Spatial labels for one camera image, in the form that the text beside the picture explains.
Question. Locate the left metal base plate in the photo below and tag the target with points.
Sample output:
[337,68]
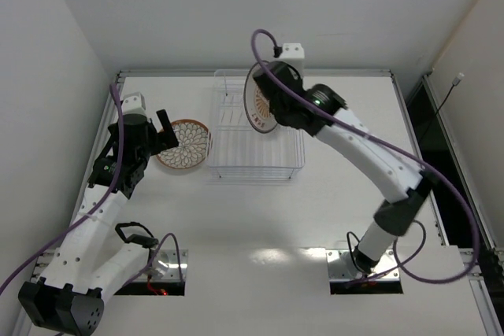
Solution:
[165,268]

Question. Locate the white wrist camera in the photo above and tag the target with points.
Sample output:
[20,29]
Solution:
[134,104]
[294,55]

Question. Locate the white wire dish rack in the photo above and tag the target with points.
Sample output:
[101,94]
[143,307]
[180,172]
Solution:
[236,151]

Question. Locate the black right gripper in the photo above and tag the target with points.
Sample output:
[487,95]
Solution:
[272,86]

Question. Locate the black wall cable white plug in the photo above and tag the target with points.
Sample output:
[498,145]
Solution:
[455,82]

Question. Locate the green rimmed sunburst plate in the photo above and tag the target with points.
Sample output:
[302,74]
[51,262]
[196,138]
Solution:
[256,105]

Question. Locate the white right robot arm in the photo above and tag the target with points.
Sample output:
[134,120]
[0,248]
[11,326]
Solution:
[323,114]

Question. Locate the metal base plate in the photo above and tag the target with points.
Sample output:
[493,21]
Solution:
[165,268]
[341,269]

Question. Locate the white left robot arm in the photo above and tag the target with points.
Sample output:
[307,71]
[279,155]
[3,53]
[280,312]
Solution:
[70,295]

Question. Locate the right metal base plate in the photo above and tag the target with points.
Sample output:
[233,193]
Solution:
[341,269]

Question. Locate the aluminium table frame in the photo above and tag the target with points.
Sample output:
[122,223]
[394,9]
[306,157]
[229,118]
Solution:
[255,259]

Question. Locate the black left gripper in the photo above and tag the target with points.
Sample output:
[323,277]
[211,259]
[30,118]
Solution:
[153,139]

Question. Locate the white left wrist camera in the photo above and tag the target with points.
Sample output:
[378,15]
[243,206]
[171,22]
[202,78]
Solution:
[134,104]

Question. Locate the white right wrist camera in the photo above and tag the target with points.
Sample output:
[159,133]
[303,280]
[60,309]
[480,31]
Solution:
[294,55]

